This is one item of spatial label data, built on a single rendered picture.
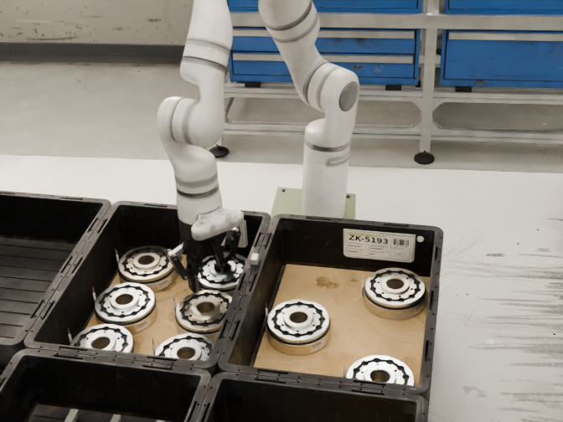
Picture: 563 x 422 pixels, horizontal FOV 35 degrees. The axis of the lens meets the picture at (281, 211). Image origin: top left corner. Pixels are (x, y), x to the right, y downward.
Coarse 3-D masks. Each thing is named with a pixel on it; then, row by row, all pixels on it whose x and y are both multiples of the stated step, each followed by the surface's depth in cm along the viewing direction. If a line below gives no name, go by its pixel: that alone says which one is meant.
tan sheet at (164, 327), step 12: (180, 276) 159; (168, 288) 156; (180, 288) 156; (156, 300) 154; (168, 300) 154; (180, 300) 153; (168, 312) 151; (96, 324) 149; (156, 324) 148; (168, 324) 148; (132, 336) 146; (144, 336) 146; (156, 336) 146; (168, 336) 146; (144, 348) 144; (156, 348) 143
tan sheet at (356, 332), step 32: (288, 288) 155; (320, 288) 154; (352, 288) 154; (352, 320) 147; (384, 320) 147; (416, 320) 147; (320, 352) 141; (352, 352) 141; (384, 352) 141; (416, 352) 140; (416, 384) 134
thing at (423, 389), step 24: (288, 216) 156; (312, 216) 155; (264, 240) 150; (264, 264) 145; (432, 264) 143; (432, 288) 138; (240, 312) 135; (432, 312) 133; (432, 336) 129; (360, 384) 121; (384, 384) 121
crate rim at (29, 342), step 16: (112, 208) 160; (144, 208) 161; (160, 208) 160; (176, 208) 159; (224, 208) 159; (96, 240) 152; (256, 240) 150; (80, 256) 148; (64, 288) 141; (240, 288) 140; (48, 304) 138; (48, 320) 136; (224, 320) 133; (32, 336) 132; (224, 336) 130; (64, 352) 129; (80, 352) 129; (96, 352) 129; (112, 352) 129; (208, 368) 125
